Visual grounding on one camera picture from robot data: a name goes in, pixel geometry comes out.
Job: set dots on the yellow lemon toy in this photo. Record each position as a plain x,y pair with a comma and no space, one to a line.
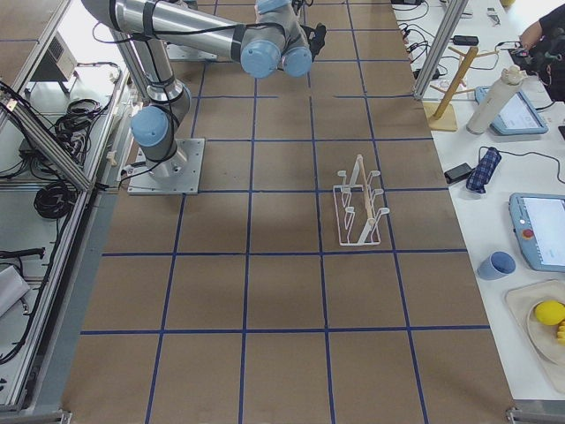
549,312

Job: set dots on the wooden mug stand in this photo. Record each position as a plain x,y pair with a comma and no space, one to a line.
441,115

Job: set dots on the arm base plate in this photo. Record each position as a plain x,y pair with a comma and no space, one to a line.
180,174

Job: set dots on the blue teach pendant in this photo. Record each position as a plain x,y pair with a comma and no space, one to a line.
538,221
518,117

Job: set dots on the blue cup on desk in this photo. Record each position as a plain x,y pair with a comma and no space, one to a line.
497,265

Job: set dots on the beige cylindrical bottle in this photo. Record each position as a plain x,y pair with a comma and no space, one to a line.
497,96

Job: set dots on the white wire cup rack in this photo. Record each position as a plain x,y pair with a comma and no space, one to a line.
357,210

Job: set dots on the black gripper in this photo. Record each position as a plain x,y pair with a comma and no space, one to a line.
316,43

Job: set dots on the folded plaid umbrella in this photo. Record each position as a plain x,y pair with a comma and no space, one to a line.
483,172

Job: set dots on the beige bowl plate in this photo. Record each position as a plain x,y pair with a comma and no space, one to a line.
548,340

